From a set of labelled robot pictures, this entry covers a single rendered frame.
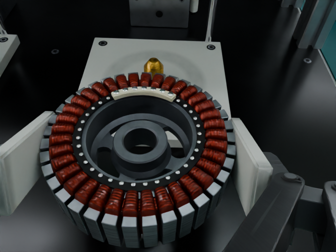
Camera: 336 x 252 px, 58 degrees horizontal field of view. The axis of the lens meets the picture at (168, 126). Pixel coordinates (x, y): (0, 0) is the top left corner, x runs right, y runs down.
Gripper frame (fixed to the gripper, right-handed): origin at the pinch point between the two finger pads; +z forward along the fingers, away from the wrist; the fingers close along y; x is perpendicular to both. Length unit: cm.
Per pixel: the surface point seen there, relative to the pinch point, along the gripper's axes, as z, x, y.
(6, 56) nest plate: 17.7, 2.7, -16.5
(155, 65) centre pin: 12.5, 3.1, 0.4
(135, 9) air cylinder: 24.0, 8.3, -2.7
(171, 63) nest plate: 16.8, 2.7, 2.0
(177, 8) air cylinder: 23.7, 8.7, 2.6
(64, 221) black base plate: 2.2, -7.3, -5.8
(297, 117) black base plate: 11.8, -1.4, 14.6
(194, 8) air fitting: 24.8, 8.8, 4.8
